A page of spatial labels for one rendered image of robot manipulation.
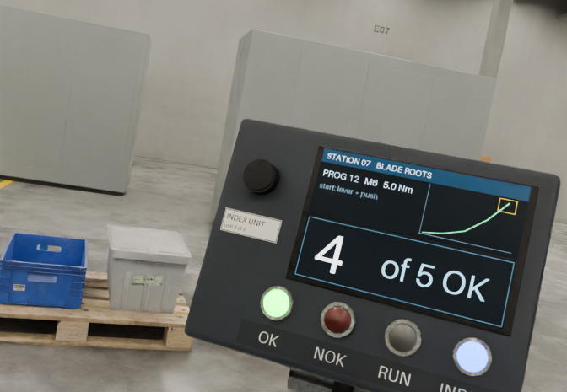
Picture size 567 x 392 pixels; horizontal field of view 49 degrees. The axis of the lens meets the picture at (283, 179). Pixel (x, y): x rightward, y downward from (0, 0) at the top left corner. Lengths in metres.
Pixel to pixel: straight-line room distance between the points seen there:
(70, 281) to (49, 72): 4.66
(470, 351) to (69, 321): 2.85
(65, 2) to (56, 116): 5.51
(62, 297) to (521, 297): 2.94
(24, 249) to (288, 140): 3.37
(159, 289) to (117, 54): 4.63
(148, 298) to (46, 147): 4.56
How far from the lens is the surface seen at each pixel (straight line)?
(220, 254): 0.52
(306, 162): 0.51
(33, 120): 7.69
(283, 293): 0.49
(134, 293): 3.32
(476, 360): 0.47
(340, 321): 0.48
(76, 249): 3.82
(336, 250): 0.49
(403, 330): 0.47
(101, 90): 7.57
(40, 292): 3.29
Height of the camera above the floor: 1.26
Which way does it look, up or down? 6 degrees down
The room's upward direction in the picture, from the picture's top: 10 degrees clockwise
